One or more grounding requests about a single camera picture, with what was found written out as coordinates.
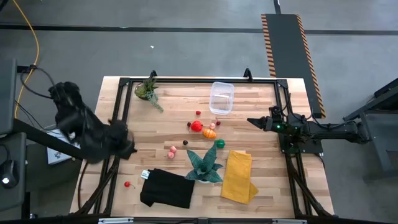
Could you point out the silver bracket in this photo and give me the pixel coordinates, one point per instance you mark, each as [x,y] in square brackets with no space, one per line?
[115,221]
[289,221]

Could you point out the yellow cloth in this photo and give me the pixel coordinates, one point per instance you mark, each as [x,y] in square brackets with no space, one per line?
[237,177]

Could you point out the grey metal stand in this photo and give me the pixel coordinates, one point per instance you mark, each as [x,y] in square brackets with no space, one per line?
[377,155]

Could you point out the white round plant pot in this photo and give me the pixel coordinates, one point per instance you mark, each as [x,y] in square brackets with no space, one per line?
[205,181]

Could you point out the black computer mouse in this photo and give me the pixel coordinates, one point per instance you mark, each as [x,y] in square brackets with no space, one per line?
[8,174]

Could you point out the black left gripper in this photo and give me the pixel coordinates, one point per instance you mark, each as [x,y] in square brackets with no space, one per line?
[122,140]

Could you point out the black aluminium table frame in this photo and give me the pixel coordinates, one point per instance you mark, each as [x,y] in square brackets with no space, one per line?
[186,80]

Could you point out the black cloth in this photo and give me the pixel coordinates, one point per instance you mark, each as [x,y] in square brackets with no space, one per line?
[168,189]

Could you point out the bright red toy cherry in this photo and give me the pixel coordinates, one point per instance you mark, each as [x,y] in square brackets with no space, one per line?
[127,184]

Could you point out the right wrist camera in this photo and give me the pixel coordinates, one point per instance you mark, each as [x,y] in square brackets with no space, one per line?
[275,111]

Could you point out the black diagonal desk beam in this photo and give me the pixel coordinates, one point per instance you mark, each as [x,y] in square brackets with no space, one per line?
[34,133]

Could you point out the dark grey desk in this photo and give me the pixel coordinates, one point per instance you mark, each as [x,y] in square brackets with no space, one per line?
[7,93]

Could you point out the white booklet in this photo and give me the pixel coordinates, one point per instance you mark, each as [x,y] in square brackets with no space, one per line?
[59,154]

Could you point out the small succulent in dark pot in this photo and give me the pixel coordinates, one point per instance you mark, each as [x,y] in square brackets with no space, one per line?
[143,91]

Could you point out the red toy pepper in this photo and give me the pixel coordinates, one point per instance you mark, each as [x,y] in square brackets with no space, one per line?
[196,126]

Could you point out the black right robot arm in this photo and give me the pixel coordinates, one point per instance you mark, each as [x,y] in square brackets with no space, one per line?
[335,129]

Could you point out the green snake plant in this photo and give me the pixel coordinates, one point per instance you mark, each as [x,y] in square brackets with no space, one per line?
[203,169]

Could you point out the orange toy pepper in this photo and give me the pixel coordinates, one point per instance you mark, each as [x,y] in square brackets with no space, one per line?
[209,133]

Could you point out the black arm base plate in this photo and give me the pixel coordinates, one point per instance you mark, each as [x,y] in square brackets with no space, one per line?
[314,148]

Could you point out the black floor mat striped edges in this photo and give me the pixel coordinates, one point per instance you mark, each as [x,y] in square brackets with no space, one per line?
[289,56]

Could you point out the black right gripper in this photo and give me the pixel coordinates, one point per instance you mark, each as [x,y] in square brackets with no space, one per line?
[275,125]

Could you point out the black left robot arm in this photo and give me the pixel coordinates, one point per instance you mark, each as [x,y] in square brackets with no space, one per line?
[90,133]

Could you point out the clear plastic tupperware container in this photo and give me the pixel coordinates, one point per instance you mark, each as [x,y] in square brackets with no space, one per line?
[217,90]

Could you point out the black toy berry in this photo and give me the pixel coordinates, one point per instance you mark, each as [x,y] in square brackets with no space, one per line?
[185,142]

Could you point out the green toy bell pepper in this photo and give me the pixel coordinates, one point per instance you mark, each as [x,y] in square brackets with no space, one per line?
[220,143]

